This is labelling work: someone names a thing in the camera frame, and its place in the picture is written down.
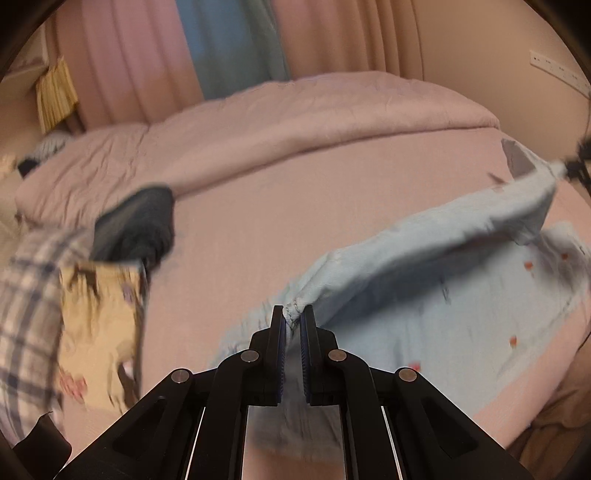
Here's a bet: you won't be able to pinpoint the light blue strawberry pants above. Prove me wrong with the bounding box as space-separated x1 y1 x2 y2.
219 140 590 460

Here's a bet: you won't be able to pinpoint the cream patterned folded cloth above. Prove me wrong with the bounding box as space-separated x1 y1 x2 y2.
55 261 145 414

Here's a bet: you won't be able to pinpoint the pink bed sheet mattress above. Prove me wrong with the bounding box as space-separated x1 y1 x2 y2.
141 128 590 389

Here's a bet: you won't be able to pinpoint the plaid grey white pillow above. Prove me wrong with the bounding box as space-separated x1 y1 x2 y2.
1 228 93 444

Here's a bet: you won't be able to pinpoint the dark navy folded garment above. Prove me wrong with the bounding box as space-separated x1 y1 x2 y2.
90 185 174 271

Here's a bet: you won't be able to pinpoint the pink folded duvet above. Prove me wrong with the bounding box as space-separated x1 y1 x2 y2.
15 71 499 228

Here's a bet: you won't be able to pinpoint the checkered blue pillow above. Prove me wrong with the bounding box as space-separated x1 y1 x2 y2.
17 130 74 178

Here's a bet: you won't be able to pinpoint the yellow straw tassel hanging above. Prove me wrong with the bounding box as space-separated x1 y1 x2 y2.
35 56 79 134

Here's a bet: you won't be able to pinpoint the blue curtain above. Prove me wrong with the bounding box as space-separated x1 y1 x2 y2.
176 0 290 100

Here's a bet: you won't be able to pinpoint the pink curtain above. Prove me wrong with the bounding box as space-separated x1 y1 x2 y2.
47 1 424 129

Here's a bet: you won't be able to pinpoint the white wall power strip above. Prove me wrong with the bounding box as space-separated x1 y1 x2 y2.
530 51 590 98

